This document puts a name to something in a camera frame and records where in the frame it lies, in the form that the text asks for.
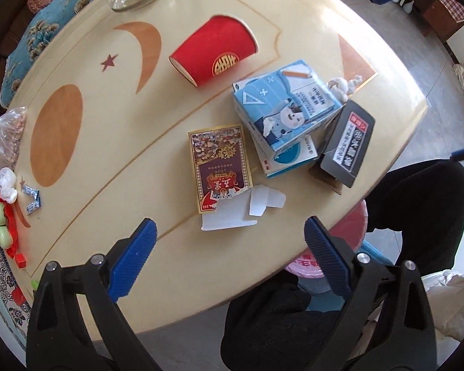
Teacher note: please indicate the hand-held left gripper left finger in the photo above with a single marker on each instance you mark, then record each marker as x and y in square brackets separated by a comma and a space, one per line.
[133, 257]

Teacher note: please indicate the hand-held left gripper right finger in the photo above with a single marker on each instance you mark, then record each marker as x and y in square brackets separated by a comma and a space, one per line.
[326, 257]

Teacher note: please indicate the blue and white box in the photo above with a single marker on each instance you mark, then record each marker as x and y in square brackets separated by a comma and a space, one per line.
[290, 161]

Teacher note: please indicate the white tissue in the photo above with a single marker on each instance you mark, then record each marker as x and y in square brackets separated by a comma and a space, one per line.
[342, 87]

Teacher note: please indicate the black cardboard box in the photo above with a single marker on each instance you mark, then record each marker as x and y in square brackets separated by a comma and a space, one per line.
[348, 143]

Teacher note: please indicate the maroon and gold box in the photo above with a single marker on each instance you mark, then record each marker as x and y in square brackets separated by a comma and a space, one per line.
[220, 162]

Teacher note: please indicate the blue cartoon print box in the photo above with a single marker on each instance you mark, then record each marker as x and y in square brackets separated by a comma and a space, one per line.
[278, 100]

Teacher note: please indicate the red paper cup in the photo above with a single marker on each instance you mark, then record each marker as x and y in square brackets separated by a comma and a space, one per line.
[208, 46]

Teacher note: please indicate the wooden cabinet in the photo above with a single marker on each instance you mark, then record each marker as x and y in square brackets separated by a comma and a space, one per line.
[440, 11]

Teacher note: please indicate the small red block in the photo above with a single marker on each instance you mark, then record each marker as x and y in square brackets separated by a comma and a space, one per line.
[21, 261]

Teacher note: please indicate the blue and white candy wrapper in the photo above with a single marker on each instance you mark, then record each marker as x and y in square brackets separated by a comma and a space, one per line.
[33, 201]

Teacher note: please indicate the red tray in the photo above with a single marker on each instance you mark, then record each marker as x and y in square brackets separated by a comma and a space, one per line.
[13, 216]

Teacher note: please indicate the patterned white and navy cloth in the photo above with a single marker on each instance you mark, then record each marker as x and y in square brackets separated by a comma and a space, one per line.
[0, 278]

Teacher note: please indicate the green fruit-shaped dish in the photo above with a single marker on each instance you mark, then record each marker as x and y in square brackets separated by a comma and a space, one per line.
[2, 224]

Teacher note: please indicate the white jacket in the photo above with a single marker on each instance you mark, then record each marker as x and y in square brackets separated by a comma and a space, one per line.
[456, 301]

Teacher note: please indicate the small white plastic bag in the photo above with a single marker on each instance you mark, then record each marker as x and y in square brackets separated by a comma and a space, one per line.
[6, 181]

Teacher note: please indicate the clear bag of peanuts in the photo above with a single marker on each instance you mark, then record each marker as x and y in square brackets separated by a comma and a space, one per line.
[11, 131]

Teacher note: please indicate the blue patterned cushion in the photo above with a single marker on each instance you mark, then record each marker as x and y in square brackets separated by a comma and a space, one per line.
[46, 31]

